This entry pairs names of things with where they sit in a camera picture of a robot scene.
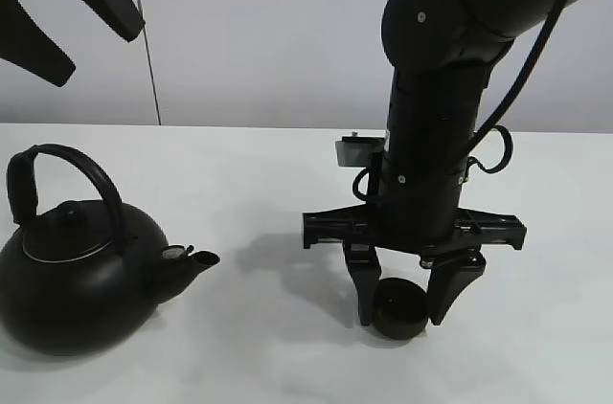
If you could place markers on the small black teacup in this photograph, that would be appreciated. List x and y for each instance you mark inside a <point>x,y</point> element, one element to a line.
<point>400,309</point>

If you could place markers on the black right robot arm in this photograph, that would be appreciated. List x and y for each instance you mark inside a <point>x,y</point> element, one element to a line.
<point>458,67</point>

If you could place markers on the black round kettle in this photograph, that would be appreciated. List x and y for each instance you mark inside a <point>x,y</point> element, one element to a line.
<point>86,274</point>

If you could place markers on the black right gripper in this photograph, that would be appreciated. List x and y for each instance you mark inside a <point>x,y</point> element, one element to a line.
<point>452,245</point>

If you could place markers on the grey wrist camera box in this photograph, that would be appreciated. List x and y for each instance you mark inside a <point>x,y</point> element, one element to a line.
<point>356,151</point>

